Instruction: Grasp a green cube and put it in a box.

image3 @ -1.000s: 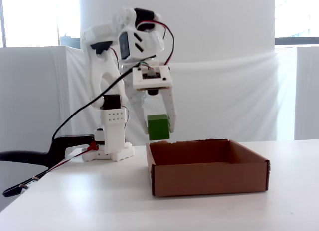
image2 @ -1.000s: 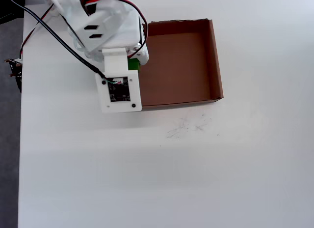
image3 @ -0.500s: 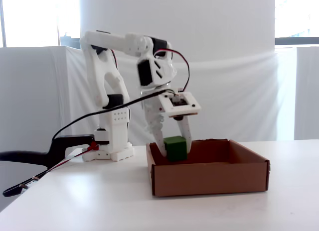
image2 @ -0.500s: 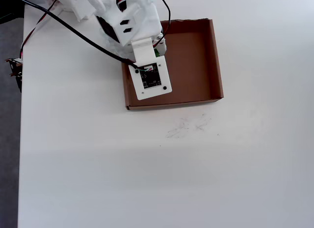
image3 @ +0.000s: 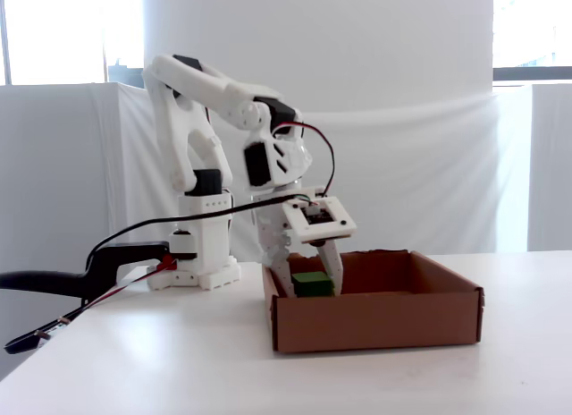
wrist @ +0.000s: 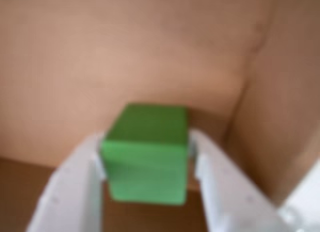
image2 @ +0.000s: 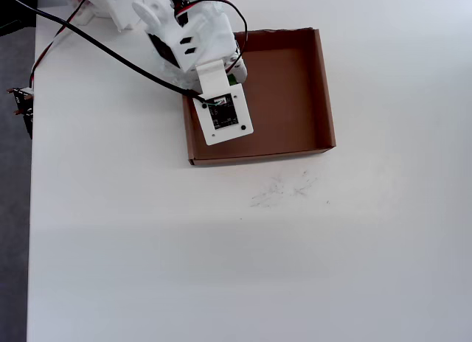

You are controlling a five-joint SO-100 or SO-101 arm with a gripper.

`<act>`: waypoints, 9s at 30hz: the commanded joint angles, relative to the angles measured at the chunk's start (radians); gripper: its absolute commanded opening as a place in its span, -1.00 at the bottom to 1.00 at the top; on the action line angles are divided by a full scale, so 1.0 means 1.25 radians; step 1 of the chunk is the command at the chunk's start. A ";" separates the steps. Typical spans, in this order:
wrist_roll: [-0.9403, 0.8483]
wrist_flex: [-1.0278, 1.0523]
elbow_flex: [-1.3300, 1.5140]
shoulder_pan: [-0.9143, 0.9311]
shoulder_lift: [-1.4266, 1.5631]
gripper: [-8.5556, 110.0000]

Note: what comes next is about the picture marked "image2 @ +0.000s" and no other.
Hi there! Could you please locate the red white black servo wire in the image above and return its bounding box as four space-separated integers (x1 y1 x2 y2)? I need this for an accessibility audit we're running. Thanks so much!
28 0 88 92
173 0 249 57

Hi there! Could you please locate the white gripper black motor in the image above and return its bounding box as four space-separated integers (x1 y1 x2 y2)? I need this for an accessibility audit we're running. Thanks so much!
145 4 249 94

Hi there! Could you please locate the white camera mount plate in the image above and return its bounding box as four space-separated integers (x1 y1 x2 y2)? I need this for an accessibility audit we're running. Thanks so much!
192 59 255 147

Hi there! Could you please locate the black camera cable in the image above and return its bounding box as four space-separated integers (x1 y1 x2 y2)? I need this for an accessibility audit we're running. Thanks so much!
0 0 207 104

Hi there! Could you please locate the brown cardboard box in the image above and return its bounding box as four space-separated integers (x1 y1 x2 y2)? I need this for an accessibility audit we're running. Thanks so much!
182 27 337 169

